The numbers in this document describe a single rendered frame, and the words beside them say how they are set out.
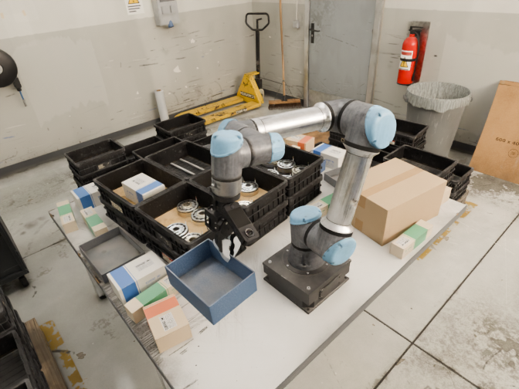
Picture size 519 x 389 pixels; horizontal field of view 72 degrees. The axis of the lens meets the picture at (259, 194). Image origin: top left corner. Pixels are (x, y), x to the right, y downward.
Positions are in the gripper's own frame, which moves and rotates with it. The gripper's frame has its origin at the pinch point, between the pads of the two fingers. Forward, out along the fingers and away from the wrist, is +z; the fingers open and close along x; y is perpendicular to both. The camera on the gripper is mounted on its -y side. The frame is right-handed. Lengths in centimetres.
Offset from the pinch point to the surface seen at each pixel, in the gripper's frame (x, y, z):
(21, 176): 12, 367, 115
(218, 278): 3.5, 0.6, 5.7
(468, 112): -345, 71, 24
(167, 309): 8.1, 27.2, 36.4
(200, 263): 4.2, 9.2, 5.8
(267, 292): -28, 13, 39
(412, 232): -93, -9, 24
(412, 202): -97, -4, 12
